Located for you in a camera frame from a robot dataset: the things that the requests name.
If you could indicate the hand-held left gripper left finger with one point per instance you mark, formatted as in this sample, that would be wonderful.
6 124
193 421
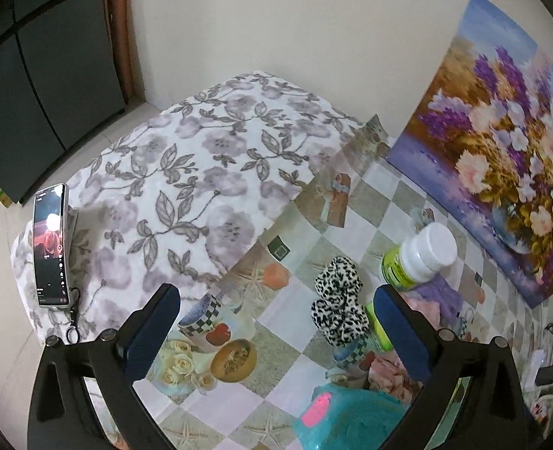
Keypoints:
152 333

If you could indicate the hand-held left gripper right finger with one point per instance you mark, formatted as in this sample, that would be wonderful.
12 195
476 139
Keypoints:
400 333

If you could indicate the green tissue packet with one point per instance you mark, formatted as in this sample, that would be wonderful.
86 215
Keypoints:
379 330

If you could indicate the leopard print scrunchie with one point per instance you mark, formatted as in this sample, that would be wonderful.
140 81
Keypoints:
337 304

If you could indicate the pink crumpled cloth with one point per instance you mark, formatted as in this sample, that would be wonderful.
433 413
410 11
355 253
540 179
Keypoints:
389 375

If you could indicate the purple wipes packet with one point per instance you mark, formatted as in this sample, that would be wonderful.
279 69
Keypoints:
442 293

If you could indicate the white bottle with green label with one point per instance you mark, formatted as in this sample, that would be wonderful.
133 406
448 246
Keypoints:
426 253

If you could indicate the teal plastic toy case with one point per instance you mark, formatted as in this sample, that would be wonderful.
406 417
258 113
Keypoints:
346 422

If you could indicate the checkered printed tablecloth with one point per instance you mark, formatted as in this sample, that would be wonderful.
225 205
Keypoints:
398 197

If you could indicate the smartphone with lit screen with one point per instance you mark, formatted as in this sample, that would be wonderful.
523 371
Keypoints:
49 243

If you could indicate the black power adapter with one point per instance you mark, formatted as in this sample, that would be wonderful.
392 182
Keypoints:
547 375

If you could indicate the grey floral blanket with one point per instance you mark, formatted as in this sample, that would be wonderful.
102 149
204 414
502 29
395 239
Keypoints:
187 159

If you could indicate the flower painting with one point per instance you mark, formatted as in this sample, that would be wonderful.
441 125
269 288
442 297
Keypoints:
492 150

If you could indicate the dark cabinet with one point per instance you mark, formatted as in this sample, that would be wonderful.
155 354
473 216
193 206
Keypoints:
46 79

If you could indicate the brown wooden door frame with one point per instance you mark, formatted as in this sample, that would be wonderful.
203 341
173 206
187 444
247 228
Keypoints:
121 42

